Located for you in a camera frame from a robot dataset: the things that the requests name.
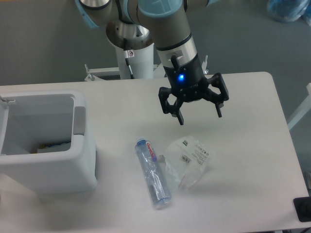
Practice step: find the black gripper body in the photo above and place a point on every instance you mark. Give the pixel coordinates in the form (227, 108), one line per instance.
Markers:
(187, 80)

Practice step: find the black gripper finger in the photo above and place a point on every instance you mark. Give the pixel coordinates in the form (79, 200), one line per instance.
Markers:
(173, 109)
(218, 99)

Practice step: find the clear plastic water bottle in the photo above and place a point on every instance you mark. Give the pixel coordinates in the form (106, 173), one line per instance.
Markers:
(155, 180)

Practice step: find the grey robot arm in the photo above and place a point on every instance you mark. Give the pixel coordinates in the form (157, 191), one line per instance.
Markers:
(167, 23)

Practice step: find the trash inside bin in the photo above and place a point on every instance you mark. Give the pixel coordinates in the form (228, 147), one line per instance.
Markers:
(54, 148)

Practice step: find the white trash can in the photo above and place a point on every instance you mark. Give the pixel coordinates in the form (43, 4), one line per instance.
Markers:
(34, 118)

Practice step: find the clear plastic wrapper bag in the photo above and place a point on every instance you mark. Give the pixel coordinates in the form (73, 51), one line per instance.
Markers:
(185, 162)

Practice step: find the blue plastic bag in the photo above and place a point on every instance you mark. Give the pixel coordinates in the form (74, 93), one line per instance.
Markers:
(287, 11)

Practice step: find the black device at table edge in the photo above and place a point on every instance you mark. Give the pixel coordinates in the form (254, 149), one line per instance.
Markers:
(303, 208)

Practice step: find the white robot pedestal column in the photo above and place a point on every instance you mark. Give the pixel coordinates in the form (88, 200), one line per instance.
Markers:
(134, 49)

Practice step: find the white pedestal base frame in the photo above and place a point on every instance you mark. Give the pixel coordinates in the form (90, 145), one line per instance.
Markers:
(113, 73)

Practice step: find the white frame leg right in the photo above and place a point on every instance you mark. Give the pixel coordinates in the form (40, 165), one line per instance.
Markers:
(301, 110)

